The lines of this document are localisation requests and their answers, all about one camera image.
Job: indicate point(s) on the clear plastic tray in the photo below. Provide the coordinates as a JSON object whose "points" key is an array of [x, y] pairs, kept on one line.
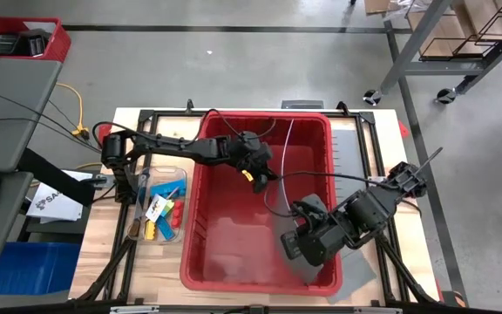
{"points": [[183, 233]]}

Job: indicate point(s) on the grey metal cart frame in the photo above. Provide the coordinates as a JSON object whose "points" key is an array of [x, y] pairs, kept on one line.
{"points": [[412, 39]]}

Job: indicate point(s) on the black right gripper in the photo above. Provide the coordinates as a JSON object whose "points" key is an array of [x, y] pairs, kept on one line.
{"points": [[323, 240]]}

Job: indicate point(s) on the large red plastic bin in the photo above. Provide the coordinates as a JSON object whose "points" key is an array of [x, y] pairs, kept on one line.
{"points": [[233, 261]]}

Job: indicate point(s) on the red clamp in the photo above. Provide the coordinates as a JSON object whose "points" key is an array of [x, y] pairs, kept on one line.
{"points": [[104, 127], [402, 129]]}

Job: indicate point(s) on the black bar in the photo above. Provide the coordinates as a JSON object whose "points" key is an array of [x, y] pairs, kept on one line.
{"points": [[55, 176]]}

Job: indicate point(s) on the blue plastic bin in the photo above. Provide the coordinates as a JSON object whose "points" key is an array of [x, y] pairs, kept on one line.
{"points": [[24, 268]]}

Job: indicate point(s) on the white printed tag card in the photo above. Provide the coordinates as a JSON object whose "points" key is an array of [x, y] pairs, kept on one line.
{"points": [[155, 208]]}

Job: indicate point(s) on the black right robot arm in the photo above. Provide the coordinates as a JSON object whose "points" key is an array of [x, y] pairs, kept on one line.
{"points": [[368, 213]]}

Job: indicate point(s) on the grey desk top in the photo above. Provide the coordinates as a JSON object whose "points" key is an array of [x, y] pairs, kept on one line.
{"points": [[11, 104]]}

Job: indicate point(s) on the small red crate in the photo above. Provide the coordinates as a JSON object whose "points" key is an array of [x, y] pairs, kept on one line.
{"points": [[59, 48]]}

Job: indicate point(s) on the black electronic box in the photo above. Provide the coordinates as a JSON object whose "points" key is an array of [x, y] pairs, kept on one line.
{"points": [[35, 43], [6, 44]]}

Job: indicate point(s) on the long grey slotted divider panel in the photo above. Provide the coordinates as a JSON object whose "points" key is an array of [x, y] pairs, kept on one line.
{"points": [[310, 275], [349, 152]]}

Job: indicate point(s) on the white printed paper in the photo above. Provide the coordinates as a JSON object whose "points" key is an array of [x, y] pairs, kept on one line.
{"points": [[55, 209]]}

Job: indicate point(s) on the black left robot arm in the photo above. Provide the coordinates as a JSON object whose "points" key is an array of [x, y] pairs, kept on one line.
{"points": [[168, 146]]}

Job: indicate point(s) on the black table frame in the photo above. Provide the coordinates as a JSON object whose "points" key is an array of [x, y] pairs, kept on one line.
{"points": [[166, 114]]}

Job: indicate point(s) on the yellow tag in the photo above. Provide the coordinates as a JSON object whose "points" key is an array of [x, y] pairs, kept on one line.
{"points": [[248, 175]]}

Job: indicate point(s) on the yellow toy brick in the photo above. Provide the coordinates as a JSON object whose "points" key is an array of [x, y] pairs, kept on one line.
{"points": [[150, 231]]}

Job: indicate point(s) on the long blue toy brick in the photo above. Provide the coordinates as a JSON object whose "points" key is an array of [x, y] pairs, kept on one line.
{"points": [[168, 189]]}

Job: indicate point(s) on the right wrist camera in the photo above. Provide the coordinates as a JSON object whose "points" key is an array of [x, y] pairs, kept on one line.
{"points": [[292, 245]]}

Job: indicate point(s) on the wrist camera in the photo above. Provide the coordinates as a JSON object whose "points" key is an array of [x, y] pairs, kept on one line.
{"points": [[262, 152], [292, 245]]}

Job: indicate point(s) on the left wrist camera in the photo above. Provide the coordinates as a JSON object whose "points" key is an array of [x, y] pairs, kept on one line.
{"points": [[262, 152]]}

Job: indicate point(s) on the cardboard boxes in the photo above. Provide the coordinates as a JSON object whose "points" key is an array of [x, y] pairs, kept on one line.
{"points": [[438, 30]]}

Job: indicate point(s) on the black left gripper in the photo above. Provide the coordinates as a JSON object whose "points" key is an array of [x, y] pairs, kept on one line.
{"points": [[246, 152]]}

